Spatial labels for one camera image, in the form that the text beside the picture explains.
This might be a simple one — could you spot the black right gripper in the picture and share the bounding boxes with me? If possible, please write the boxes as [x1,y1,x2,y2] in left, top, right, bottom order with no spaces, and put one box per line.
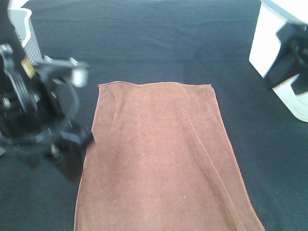
[264,23,308,95]

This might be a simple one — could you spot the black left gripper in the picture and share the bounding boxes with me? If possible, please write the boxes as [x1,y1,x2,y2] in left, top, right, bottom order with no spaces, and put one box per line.
[0,43,93,180]

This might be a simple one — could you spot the brown towel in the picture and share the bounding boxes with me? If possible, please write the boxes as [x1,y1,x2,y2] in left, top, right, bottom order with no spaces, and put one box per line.
[74,81,264,231]

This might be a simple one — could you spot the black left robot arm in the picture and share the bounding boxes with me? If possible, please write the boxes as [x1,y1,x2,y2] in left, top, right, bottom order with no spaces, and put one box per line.
[0,0,93,179]

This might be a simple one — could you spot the white plastic storage box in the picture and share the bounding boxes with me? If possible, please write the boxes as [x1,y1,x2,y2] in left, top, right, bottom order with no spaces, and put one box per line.
[249,0,308,122]

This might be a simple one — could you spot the black table cloth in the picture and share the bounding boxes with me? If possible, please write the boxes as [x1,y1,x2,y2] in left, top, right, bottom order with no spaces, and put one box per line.
[0,0,308,231]

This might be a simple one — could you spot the grey perforated laundry basket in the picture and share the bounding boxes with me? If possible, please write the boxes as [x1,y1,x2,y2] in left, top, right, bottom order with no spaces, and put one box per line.
[8,8,42,65]

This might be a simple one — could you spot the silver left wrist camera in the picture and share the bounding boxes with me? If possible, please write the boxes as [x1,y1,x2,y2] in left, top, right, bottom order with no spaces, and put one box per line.
[34,56,90,88]

